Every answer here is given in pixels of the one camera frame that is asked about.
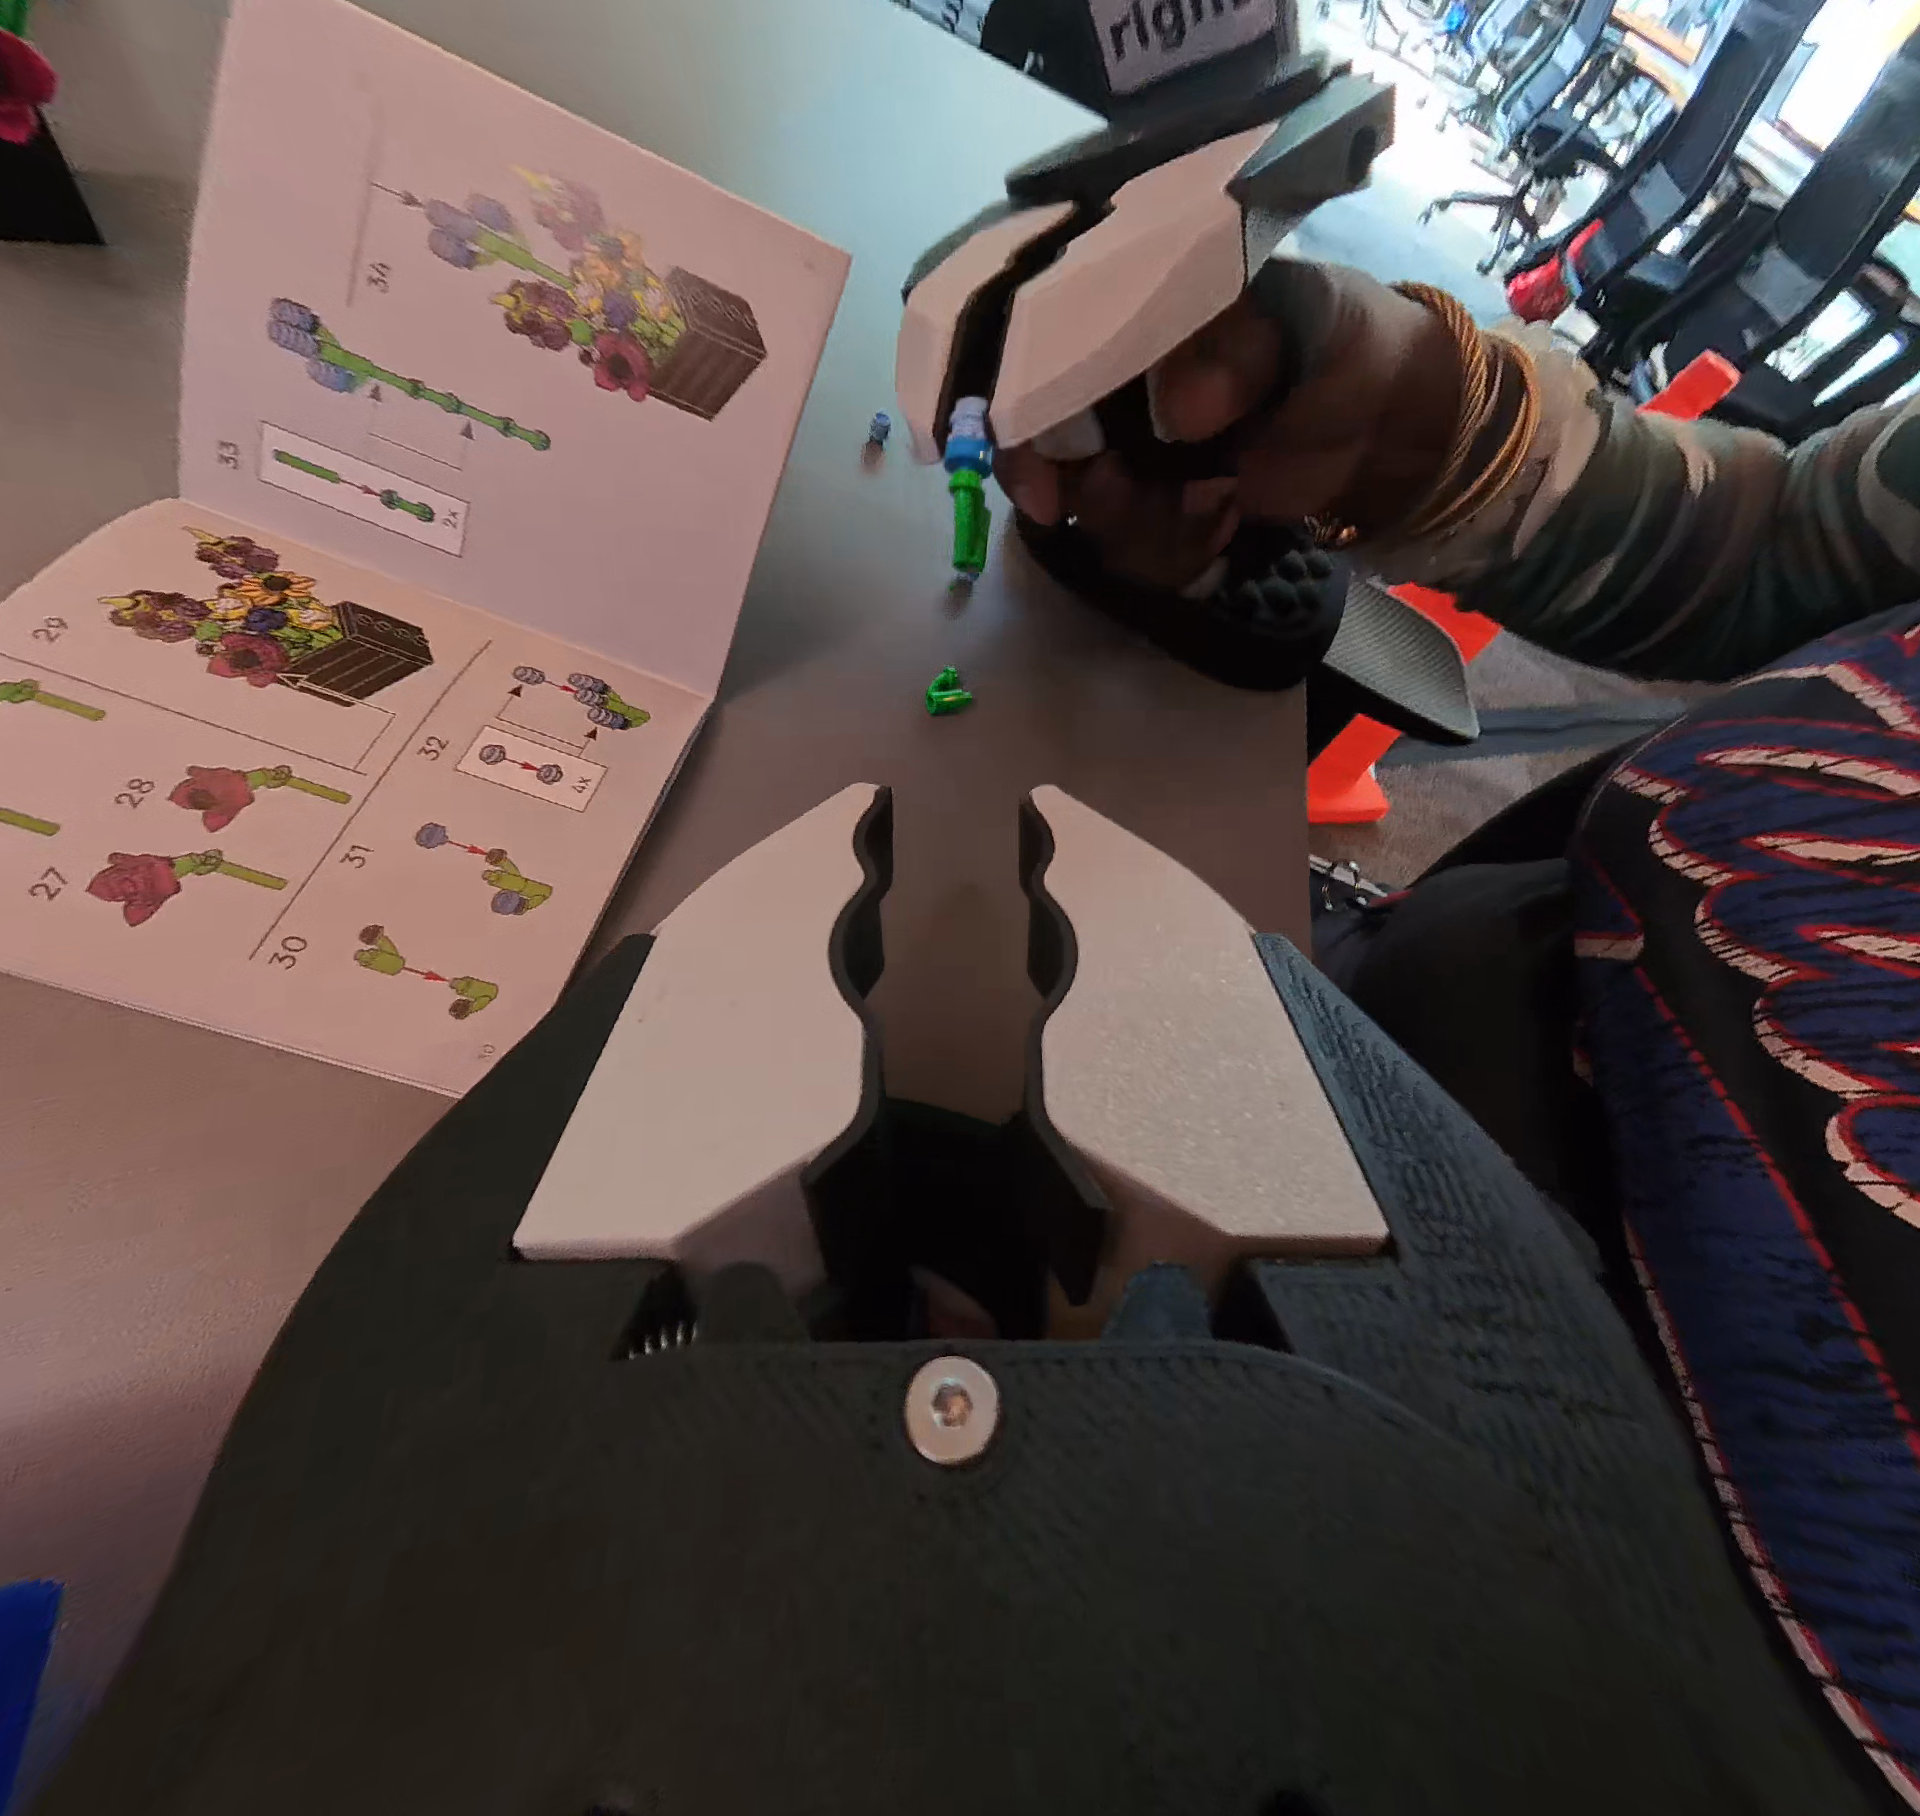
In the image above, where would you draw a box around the person's right forearm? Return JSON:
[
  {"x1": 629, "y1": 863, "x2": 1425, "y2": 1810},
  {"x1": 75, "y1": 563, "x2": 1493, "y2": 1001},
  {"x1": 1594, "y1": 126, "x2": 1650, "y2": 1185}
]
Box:
[{"x1": 1486, "y1": 346, "x2": 1920, "y2": 685}]

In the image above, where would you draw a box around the person's right hand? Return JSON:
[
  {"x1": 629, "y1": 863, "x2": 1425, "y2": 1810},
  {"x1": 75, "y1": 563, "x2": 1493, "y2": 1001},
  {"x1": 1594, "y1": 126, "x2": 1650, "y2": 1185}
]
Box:
[{"x1": 1022, "y1": 264, "x2": 1478, "y2": 603}]

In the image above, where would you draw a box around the lego instruction booklet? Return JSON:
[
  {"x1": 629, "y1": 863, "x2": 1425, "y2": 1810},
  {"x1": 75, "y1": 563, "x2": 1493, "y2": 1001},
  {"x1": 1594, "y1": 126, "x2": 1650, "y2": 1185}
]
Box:
[{"x1": 0, "y1": 0, "x2": 857, "y2": 1097}]

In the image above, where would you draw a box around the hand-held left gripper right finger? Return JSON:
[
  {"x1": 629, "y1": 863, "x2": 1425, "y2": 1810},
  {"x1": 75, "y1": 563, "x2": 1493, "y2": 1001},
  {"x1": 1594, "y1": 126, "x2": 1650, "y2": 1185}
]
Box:
[{"x1": 1022, "y1": 785, "x2": 1394, "y2": 1309}]

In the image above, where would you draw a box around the red floor object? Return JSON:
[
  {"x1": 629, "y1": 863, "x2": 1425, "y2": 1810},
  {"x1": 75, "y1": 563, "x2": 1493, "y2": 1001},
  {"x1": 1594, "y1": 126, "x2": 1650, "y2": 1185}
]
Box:
[{"x1": 1501, "y1": 220, "x2": 1604, "y2": 328}]

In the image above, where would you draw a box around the magenta lego flower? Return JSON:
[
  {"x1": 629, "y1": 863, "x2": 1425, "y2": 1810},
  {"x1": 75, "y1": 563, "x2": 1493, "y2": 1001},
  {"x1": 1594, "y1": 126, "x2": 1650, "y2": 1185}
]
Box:
[{"x1": 0, "y1": 31, "x2": 62, "y2": 148}]

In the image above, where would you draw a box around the large blue plastic bin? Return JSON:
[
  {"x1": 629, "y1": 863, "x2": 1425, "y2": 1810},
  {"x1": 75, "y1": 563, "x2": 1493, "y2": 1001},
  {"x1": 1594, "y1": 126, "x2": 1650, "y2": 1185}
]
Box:
[{"x1": 0, "y1": 1577, "x2": 62, "y2": 1816}]

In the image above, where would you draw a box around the black rounded pad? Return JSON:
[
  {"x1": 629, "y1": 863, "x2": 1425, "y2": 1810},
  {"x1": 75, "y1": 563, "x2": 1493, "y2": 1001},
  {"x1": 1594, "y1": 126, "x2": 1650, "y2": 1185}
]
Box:
[{"x1": 1016, "y1": 511, "x2": 1485, "y2": 747}]

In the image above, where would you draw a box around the lego flower bouquet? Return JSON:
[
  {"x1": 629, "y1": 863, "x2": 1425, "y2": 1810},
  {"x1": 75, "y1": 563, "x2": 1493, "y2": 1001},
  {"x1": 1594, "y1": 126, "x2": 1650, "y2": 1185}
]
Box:
[{"x1": 0, "y1": 0, "x2": 107, "y2": 247}]

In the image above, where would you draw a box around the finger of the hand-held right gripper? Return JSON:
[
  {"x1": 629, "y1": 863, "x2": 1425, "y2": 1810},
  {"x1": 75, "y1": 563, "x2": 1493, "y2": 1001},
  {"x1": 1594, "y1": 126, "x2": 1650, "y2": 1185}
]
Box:
[
  {"x1": 897, "y1": 205, "x2": 1067, "y2": 468},
  {"x1": 991, "y1": 129, "x2": 1261, "y2": 460}
]

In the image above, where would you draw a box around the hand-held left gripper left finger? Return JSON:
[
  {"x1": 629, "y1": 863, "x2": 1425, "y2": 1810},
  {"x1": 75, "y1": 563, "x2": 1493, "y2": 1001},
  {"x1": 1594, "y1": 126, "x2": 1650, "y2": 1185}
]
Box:
[{"x1": 514, "y1": 785, "x2": 895, "y2": 1314}]

